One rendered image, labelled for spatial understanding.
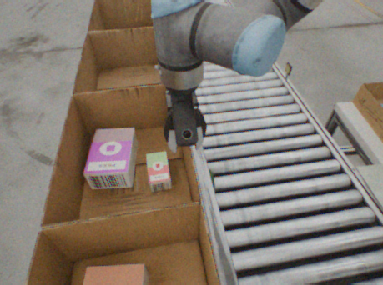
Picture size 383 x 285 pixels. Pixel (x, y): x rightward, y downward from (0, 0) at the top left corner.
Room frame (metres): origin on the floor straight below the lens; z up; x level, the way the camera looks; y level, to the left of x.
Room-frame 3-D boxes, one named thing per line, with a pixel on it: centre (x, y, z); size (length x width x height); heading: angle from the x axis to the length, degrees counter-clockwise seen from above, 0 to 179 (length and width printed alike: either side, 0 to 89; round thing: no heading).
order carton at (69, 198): (0.42, 0.17, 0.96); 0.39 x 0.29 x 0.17; 10
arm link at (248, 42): (0.41, -0.07, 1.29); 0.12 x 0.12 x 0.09; 57
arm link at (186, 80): (0.46, 0.03, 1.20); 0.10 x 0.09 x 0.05; 100
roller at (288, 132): (0.73, -0.24, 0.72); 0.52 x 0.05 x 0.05; 100
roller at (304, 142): (0.66, -0.25, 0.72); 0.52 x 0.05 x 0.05; 100
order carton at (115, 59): (0.80, 0.24, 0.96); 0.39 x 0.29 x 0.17; 10
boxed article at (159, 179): (0.42, 0.10, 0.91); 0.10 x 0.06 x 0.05; 12
